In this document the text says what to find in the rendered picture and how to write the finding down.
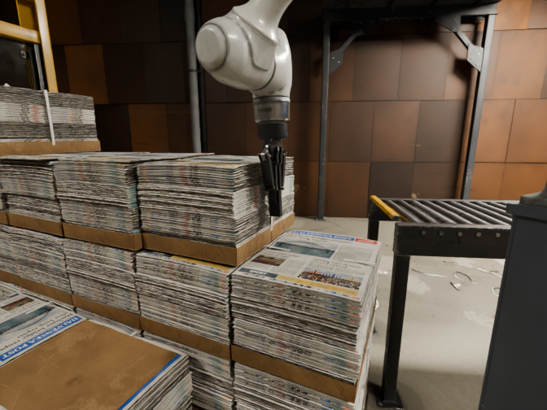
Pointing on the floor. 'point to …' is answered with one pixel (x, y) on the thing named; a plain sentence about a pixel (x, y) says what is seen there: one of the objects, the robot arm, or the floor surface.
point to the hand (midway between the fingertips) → (275, 202)
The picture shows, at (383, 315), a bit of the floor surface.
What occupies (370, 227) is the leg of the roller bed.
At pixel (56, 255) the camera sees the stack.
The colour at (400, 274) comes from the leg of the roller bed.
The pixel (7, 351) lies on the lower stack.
